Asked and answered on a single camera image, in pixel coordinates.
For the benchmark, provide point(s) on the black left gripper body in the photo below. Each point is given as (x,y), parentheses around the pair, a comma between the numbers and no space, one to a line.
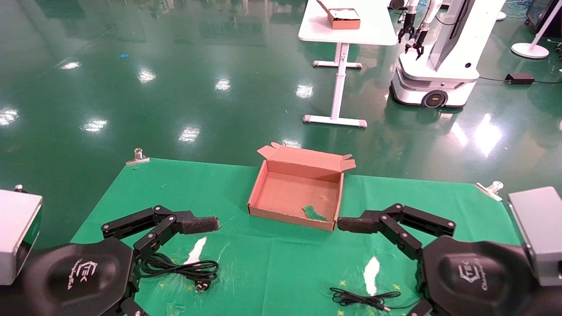
(74,276)

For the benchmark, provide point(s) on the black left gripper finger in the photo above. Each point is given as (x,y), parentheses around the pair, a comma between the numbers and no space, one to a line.
(193,223)
(131,309)

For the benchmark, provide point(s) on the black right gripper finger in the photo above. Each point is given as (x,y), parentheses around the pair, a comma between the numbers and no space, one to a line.
(364,223)
(419,309)

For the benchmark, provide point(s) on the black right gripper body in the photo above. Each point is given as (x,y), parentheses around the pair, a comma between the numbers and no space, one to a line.
(474,281)

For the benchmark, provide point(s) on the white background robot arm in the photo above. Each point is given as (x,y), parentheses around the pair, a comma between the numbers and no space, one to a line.
(432,11)
(411,11)

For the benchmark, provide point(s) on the open brown cardboard box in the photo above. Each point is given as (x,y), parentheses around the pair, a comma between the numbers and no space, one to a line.
(290,193)

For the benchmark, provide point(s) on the cardboard box with white contents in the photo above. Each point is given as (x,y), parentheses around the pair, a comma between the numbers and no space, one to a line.
(342,22)

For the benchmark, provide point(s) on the silver metal spring clip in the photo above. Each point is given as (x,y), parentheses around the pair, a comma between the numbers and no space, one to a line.
(138,157)
(491,189)

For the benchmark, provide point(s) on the green table cloth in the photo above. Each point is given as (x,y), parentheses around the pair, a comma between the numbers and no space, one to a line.
(285,272)

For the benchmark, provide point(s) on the white wheeled background robot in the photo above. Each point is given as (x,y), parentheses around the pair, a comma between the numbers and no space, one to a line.
(439,83)

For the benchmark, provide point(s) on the small black background gripper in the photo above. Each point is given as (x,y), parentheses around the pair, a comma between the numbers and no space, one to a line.
(418,41)
(406,33)

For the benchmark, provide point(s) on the black power adapter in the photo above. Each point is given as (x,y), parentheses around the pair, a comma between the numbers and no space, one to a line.
(520,78)

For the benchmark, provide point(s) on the white round-base floor stand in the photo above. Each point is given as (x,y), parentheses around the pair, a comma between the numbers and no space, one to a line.
(529,50)

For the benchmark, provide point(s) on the small white round base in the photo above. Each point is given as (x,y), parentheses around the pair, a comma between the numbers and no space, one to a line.
(501,16)

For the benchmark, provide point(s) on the dark equipment rack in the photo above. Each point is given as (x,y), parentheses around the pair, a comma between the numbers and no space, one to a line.
(538,13)

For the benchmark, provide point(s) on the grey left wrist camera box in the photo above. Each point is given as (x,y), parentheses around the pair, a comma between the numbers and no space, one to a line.
(15,237)

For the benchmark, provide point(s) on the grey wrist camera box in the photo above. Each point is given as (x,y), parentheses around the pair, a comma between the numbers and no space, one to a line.
(540,232)
(15,237)

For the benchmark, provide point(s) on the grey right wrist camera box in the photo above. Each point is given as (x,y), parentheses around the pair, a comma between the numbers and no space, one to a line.
(540,232)

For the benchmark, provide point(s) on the white pedestal table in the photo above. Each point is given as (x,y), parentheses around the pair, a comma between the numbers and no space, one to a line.
(347,37)

